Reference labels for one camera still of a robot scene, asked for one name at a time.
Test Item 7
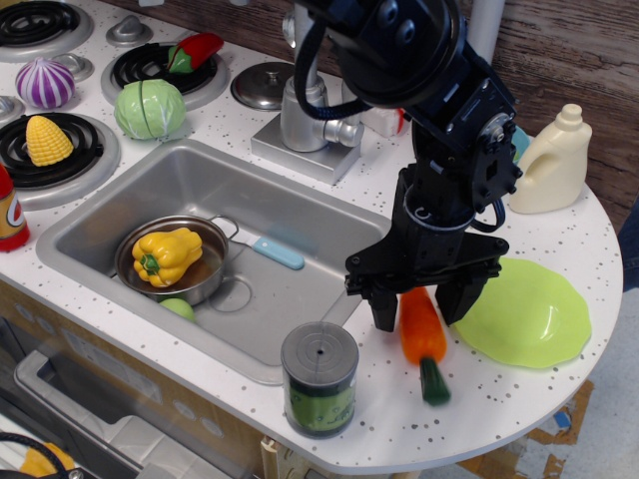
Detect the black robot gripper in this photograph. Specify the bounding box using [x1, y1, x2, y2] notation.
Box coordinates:
[345, 163, 509, 331]

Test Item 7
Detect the orange toy carrot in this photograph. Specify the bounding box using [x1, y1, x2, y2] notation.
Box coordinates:
[399, 287, 451, 406]

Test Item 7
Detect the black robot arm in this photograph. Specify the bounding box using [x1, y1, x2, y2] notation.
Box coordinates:
[294, 1, 521, 331]

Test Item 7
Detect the light green plate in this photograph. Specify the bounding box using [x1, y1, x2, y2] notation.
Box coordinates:
[453, 258, 592, 369]

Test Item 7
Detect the green labelled tin can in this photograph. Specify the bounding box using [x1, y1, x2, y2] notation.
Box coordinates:
[281, 321, 359, 438]

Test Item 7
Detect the grey toy sink basin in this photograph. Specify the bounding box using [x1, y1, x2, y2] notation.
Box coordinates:
[36, 140, 390, 385]

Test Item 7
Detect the silver toy faucet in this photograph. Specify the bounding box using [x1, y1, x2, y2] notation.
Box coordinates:
[251, 4, 364, 185]

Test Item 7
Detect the red white cheese wedge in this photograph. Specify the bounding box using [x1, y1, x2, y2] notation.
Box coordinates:
[361, 108, 409, 138]

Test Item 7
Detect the cream detergent bottle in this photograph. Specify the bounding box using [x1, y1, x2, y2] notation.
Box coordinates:
[509, 104, 592, 215]

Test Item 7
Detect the blue bowl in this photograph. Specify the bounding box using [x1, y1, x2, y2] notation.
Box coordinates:
[511, 126, 531, 164]

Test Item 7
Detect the small metal pot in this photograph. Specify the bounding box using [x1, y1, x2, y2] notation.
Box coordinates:
[115, 216, 229, 305]

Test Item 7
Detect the green toy apple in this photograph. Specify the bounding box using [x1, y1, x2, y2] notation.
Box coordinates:
[160, 298, 196, 323]

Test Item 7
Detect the yellow toy bell pepper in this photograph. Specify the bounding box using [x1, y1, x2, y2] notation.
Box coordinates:
[131, 228, 203, 288]

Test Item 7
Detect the silver pot lid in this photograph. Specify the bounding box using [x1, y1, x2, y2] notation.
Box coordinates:
[231, 61, 295, 112]

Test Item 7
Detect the grey metal pole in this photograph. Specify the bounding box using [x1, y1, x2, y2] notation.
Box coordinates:
[468, 0, 505, 64]

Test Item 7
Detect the green toy cabbage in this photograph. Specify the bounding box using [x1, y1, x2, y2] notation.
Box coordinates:
[114, 80, 187, 140]

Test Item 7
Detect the red toy chili pepper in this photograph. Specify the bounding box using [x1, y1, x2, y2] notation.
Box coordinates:
[167, 33, 225, 74]

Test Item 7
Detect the toy oven door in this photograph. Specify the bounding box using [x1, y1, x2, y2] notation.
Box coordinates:
[1, 319, 248, 478]

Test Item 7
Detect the front left stove burner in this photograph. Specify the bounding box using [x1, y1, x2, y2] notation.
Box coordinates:
[1, 113, 120, 212]

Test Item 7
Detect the silver stove knob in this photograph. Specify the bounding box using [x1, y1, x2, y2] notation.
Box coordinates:
[53, 53, 94, 83]
[106, 15, 154, 48]
[0, 96, 25, 126]

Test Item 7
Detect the yellow toy corn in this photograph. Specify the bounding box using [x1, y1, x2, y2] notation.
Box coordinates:
[26, 116, 74, 168]

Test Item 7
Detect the silver stove knob middle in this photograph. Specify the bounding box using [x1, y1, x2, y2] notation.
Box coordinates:
[53, 53, 94, 83]

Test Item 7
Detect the red ketchup bottle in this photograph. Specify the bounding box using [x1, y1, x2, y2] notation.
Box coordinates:
[0, 166, 30, 251]

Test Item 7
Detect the yellow toy on floor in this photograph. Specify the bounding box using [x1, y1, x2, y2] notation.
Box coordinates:
[19, 442, 76, 478]

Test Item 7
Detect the purple white toy onion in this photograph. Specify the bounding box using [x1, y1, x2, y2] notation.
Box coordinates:
[15, 58, 76, 109]

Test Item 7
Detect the silver stove knob left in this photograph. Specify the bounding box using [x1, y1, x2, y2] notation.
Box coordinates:
[0, 96, 25, 126]

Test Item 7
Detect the back left stove burner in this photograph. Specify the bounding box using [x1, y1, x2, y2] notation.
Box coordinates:
[1, 1, 94, 64]

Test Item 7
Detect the blue handled utensil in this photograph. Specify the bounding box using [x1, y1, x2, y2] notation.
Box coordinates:
[232, 237, 306, 270]

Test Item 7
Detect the black cable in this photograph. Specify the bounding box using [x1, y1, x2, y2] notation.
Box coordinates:
[0, 431, 71, 479]

